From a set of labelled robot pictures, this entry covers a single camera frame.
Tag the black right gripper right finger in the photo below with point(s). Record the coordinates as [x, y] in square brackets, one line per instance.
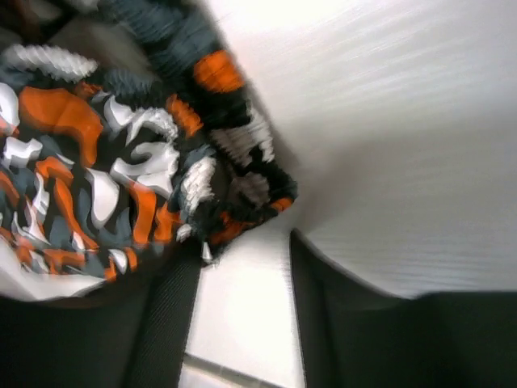
[354, 335]

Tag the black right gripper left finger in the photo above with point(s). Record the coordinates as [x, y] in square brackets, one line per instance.
[134, 339]

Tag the orange camouflage shorts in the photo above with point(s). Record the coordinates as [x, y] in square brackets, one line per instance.
[126, 129]

